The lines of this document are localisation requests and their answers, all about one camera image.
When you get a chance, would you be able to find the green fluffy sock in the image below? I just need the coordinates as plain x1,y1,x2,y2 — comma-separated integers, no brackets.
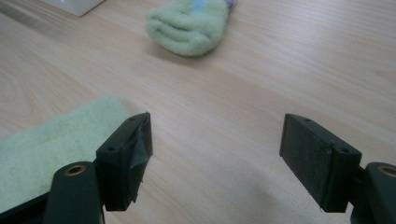
0,95,133,215
145,0,238,58

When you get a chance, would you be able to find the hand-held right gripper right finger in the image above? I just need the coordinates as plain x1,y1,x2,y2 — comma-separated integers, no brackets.
278,113,363,215

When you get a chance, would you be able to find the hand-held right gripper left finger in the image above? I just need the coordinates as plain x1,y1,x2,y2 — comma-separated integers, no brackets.
95,111,154,213

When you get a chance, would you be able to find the white box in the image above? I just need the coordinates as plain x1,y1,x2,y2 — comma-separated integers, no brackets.
39,0,106,18

